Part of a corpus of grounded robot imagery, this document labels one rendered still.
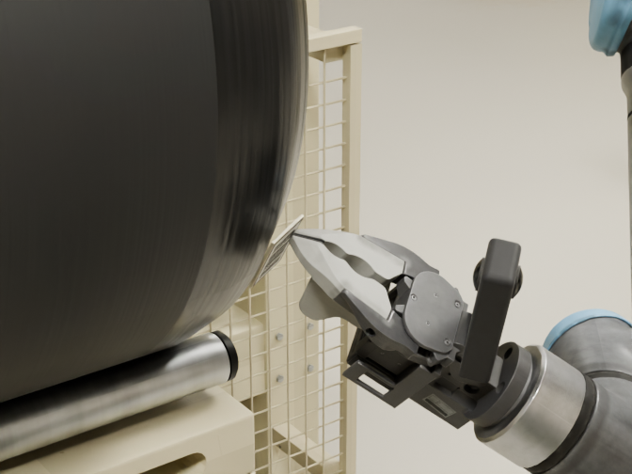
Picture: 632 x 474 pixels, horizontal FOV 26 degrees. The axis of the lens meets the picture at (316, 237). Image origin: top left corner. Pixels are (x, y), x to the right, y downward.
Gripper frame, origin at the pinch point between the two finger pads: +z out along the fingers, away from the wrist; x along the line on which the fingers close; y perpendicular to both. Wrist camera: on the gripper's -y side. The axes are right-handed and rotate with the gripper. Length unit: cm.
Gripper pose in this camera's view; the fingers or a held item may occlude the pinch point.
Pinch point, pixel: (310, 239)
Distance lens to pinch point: 102.4
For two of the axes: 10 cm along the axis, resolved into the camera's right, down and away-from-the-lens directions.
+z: -8.1, -5.4, -2.2
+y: -5.2, 5.0, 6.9
